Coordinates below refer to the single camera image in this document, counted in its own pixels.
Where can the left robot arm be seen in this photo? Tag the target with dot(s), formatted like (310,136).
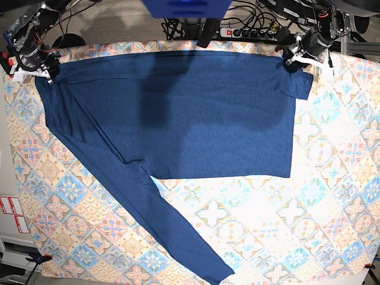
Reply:
(332,23)

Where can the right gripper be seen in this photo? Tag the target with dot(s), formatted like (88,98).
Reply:
(37,61)

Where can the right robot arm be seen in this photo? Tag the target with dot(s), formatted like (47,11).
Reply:
(30,28)

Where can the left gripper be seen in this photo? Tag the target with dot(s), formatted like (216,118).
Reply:
(306,48)

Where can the white power strip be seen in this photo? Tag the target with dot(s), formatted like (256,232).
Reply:
(264,33)

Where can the red black clamp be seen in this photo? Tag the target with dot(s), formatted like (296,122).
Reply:
(7,64)

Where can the blue box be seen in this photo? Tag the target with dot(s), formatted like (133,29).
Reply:
(187,8)

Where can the black orange corner clamp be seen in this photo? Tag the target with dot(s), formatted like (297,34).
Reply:
(38,258)

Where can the blue clamp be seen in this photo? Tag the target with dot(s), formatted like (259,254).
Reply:
(11,45)

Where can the blue long-sleeve shirt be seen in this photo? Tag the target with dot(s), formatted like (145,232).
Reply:
(130,119)

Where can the red white labels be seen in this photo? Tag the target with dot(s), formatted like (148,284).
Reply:
(11,211)

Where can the right corner clamp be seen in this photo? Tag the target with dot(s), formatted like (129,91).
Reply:
(372,265)

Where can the patterned tablecloth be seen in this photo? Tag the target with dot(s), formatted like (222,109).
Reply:
(320,223)

